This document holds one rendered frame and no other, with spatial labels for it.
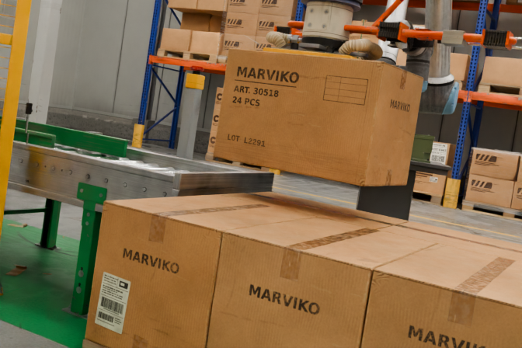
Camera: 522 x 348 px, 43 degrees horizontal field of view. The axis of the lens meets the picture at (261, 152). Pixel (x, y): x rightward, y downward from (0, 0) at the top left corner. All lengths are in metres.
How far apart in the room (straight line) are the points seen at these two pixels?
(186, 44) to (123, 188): 9.04
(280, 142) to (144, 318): 0.78
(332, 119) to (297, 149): 0.16
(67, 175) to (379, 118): 1.21
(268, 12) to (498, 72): 3.60
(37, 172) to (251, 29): 8.26
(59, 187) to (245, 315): 1.21
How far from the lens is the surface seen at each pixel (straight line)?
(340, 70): 2.20
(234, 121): 2.39
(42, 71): 5.63
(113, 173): 2.50
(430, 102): 3.09
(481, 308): 1.48
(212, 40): 11.16
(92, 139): 3.34
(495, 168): 9.38
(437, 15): 2.98
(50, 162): 2.72
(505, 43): 2.24
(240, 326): 1.70
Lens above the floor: 0.84
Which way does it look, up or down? 3 degrees down
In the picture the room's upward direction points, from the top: 9 degrees clockwise
